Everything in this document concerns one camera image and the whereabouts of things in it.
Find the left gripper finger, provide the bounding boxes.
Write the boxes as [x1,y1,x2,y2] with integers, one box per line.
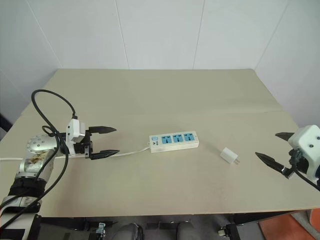
[89,149,121,161]
[87,125,118,135]

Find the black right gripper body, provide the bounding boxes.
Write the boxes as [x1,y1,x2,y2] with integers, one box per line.
[288,148,311,174]

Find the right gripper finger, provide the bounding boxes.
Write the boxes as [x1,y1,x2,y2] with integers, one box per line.
[254,151,294,180]
[274,131,296,144]

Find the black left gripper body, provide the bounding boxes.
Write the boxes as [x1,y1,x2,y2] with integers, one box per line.
[74,128,95,160]

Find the white charger plug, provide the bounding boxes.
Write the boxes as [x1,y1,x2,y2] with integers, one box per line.
[219,147,242,166]

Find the white power strip blue sockets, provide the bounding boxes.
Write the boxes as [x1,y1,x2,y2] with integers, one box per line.
[149,130,200,154]

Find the grey table leg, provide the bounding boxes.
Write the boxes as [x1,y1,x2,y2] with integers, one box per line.
[291,211,316,240]

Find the dark grey rounded shape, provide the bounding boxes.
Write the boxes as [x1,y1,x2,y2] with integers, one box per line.
[116,222,145,240]

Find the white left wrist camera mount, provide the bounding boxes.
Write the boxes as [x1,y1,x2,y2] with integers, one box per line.
[65,117,88,155]

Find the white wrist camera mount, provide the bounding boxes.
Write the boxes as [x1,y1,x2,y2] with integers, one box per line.
[287,124,320,181]
[65,117,88,155]

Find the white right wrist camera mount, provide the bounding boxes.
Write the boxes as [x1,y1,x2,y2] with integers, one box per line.
[287,124,320,181]

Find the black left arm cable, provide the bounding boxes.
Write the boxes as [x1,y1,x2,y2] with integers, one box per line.
[0,89,78,227]

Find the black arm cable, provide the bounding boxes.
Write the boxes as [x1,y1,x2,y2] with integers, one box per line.
[289,149,320,193]
[0,89,78,227]

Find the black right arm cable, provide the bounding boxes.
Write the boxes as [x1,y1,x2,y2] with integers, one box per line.
[289,149,320,193]

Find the dark object at wall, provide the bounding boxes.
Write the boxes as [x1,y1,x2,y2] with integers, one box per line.
[0,109,12,138]

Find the black table frame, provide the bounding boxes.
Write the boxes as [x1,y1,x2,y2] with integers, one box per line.
[34,209,313,240]

